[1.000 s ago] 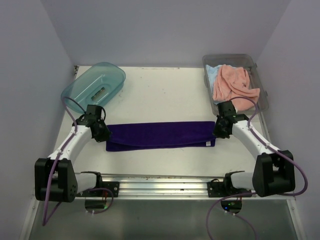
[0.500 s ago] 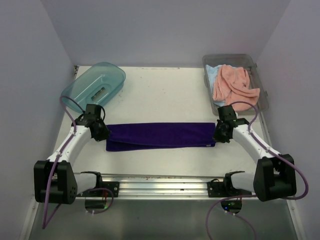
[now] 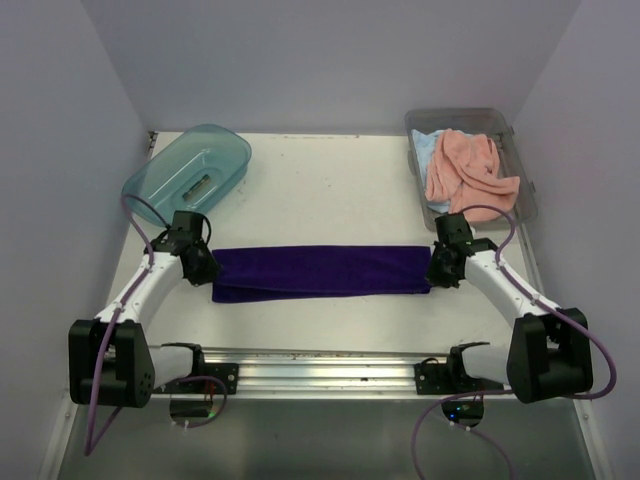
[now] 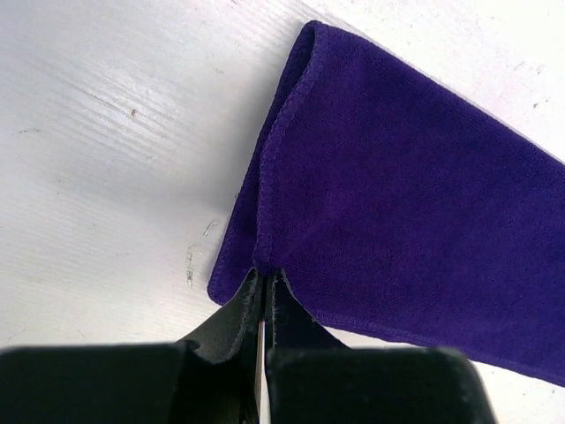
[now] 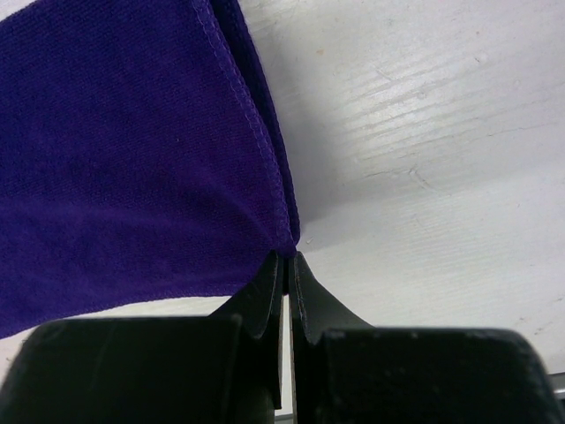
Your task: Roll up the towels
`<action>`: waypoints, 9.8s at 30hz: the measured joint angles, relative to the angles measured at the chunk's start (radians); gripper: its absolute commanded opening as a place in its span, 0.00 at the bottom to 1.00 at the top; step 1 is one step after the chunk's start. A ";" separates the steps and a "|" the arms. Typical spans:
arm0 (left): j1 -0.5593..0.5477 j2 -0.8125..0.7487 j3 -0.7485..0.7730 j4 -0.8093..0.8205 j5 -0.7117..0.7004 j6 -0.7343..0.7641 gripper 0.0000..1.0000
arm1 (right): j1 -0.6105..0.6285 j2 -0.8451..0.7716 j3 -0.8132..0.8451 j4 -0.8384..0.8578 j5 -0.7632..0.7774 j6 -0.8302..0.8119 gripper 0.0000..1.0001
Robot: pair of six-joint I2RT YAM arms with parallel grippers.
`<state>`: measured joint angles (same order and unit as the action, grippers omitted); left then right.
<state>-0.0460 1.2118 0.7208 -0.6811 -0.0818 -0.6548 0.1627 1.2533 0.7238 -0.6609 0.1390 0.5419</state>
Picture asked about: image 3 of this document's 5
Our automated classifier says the aluminium mounting rail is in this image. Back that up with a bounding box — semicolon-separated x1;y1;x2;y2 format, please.
64;349;594;401

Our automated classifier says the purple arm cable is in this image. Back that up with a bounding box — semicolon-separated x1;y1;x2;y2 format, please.
82;194;229;457
410;204;619;480

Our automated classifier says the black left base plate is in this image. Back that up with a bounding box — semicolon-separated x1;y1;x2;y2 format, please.
154;362;240;395

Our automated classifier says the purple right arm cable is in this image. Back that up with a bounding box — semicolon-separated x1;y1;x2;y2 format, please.
410;204;619;480

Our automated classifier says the teal plastic tub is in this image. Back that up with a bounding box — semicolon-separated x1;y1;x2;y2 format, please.
122;124;252;227

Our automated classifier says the light blue towel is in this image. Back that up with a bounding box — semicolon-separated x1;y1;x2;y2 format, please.
411;129;450;214

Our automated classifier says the clear grey plastic bin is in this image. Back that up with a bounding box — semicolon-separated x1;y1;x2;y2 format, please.
404;108;537;231

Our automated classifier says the pink towel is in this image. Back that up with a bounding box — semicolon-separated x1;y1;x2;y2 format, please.
425;129;520;224

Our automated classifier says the dark purple towel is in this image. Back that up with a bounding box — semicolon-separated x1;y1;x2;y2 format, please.
212;245;431;304

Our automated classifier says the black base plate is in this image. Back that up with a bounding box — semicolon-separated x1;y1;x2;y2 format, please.
413;357;505;396
154;362;240;395

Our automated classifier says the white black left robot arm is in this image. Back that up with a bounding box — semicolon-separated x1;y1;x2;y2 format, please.
68;211;220;408

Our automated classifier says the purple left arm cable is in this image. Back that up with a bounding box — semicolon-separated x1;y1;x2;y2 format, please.
82;194;229;457

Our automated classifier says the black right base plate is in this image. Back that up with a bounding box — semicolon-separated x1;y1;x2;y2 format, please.
413;357;505;396

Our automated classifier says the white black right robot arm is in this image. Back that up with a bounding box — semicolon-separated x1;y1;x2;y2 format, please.
426;213;593;404

